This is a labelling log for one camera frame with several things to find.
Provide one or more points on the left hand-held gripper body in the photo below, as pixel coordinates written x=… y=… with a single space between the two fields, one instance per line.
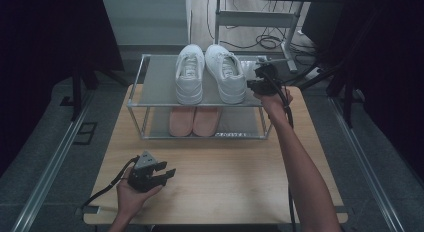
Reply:
x=143 y=178

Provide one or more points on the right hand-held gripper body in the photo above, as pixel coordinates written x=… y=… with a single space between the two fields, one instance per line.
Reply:
x=270 y=82

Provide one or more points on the white lace-up sneaker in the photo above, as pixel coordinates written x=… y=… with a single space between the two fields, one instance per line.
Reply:
x=233 y=92
x=190 y=92

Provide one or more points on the pink rubber slipper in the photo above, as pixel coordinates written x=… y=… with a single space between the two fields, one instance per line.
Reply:
x=181 y=123
x=206 y=123

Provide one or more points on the metal two-tier shoe rack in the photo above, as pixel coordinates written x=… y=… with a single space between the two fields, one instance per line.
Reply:
x=160 y=82

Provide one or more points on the person's right hand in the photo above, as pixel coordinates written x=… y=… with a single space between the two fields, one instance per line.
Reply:
x=275 y=103

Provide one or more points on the person's left hand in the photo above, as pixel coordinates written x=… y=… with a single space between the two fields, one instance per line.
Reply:
x=131 y=198

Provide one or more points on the white power strip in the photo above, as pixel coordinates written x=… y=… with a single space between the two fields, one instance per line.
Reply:
x=315 y=73

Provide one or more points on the black floor plate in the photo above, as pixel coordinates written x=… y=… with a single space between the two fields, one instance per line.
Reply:
x=86 y=133

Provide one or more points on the dark box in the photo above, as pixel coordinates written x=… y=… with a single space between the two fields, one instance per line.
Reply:
x=321 y=25

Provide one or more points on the black metal stand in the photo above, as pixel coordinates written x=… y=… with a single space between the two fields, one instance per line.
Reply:
x=77 y=92
x=348 y=102

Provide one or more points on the grey cabinet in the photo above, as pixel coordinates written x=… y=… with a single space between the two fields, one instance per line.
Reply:
x=146 y=22

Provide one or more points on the dark curtain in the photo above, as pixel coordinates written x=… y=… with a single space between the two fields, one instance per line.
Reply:
x=40 y=58
x=393 y=58

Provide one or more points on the white metal desk frame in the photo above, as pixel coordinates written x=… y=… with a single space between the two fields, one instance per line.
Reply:
x=256 y=19

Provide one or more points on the aluminium floor rail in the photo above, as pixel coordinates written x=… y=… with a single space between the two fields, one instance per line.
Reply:
x=366 y=168
x=50 y=168

